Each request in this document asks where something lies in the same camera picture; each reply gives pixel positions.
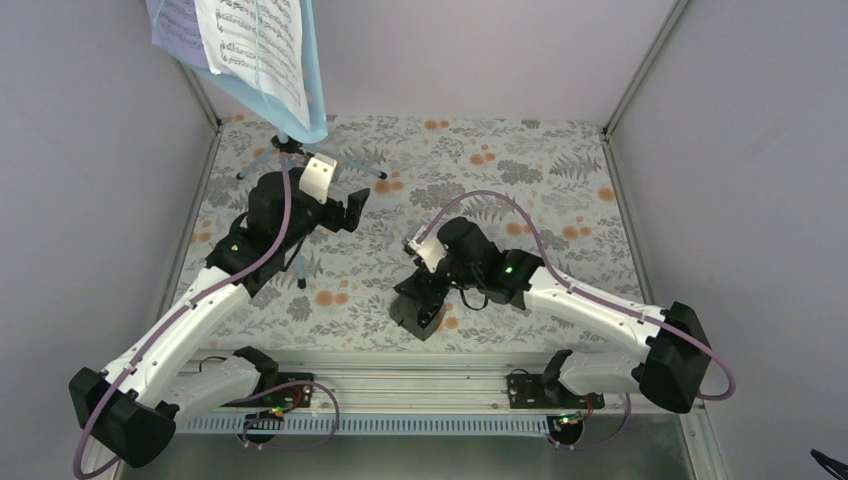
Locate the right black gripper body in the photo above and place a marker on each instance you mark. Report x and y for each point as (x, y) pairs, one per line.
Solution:
(466, 276)

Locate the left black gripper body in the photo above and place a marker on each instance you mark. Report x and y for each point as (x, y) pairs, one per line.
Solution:
(298, 229)

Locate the black metronome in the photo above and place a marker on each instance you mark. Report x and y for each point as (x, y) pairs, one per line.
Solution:
(420, 316)

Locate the light blue music stand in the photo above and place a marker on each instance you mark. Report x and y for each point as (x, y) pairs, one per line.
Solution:
(175, 29)

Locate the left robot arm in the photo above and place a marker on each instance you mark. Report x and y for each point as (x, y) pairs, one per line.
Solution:
(130, 409)

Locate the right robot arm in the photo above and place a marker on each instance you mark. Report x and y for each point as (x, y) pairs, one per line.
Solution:
(659, 353)

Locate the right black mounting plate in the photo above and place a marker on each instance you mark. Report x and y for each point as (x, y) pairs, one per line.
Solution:
(527, 391)

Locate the black mounting plate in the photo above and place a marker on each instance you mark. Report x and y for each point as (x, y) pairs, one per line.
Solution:
(527, 391)
(298, 396)

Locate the floral patterned mat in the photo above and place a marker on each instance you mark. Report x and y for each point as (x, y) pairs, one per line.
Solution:
(536, 186)

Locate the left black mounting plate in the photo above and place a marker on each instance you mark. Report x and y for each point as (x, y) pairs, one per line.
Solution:
(298, 396)

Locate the white sheet music page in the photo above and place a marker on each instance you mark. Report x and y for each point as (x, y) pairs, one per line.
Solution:
(254, 51)

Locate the black object at corner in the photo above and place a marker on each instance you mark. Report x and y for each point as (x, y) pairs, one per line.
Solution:
(836, 468)

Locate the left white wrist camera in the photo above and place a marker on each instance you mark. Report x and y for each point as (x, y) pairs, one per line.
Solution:
(317, 175)

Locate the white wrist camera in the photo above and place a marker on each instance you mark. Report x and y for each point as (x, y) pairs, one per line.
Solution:
(425, 249)
(317, 175)

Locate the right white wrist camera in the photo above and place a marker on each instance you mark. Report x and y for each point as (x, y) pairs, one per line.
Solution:
(425, 249)

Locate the aluminium rail base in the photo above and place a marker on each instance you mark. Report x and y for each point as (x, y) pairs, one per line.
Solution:
(648, 444)

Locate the light blue cable duct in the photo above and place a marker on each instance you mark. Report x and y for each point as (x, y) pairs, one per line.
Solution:
(360, 424)

